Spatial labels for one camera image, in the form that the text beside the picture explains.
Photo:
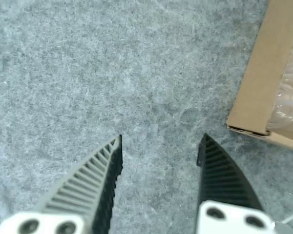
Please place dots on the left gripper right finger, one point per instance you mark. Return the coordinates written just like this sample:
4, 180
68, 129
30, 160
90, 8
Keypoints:
219, 180

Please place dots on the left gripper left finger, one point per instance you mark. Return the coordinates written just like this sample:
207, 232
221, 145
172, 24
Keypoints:
83, 192

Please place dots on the cardboard box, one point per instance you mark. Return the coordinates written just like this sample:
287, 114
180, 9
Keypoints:
266, 73

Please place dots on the clear plastic bottle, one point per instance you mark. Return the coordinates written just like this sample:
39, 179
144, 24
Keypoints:
289, 95

